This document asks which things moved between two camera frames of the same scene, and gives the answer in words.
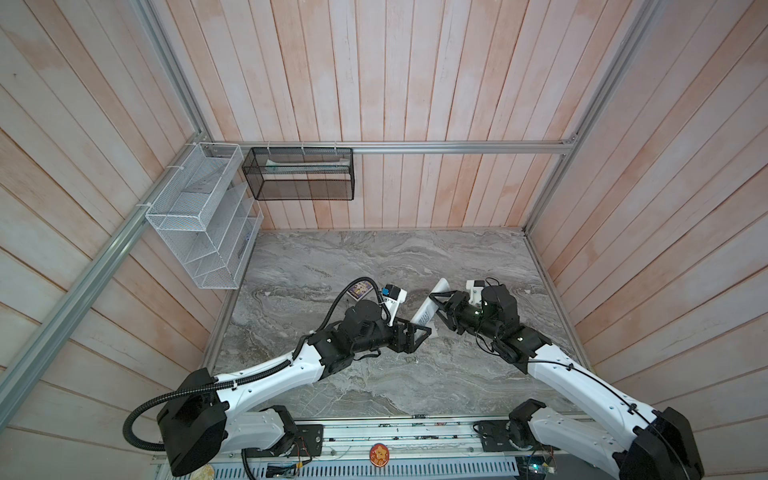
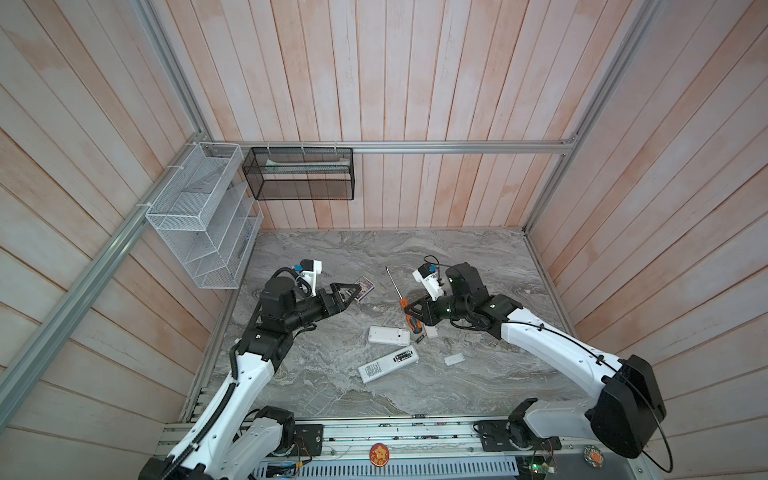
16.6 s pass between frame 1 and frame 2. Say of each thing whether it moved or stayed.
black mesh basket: stayed
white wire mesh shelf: stayed
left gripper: moved
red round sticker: stayed
